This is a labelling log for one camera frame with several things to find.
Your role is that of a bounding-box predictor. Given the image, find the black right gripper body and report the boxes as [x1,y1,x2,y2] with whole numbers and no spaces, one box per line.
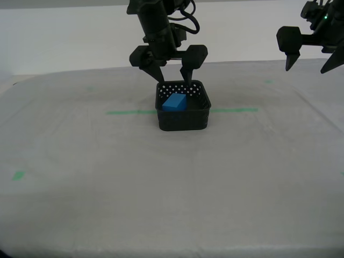
[300,10,344,54]

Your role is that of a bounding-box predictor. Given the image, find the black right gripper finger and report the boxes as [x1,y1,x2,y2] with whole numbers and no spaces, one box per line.
[276,26,302,72]
[320,44,344,75]

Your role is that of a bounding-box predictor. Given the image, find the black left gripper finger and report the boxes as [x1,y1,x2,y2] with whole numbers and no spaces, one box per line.
[179,44,209,87]
[129,45,165,82]

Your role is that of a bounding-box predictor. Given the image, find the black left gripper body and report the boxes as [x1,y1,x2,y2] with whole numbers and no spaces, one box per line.
[142,25,189,67]

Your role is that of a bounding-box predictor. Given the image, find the blue rectangular block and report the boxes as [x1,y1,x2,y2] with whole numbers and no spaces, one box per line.
[162,93,188,112]

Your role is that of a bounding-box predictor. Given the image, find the black perforated plastic basket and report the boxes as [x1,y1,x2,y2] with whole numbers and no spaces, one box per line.
[155,79,212,132]

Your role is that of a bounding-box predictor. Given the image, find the long green tape strip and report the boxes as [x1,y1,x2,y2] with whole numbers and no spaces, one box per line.
[105,107,259,116]

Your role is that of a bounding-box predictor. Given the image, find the white woven table cloth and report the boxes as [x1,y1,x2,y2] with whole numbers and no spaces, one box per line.
[0,58,344,258]

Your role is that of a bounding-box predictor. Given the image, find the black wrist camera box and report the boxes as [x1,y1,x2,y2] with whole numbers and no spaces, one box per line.
[169,23,187,48]
[300,0,327,31]

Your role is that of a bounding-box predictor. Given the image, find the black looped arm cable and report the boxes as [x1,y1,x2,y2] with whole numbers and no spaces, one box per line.
[167,0,201,35]

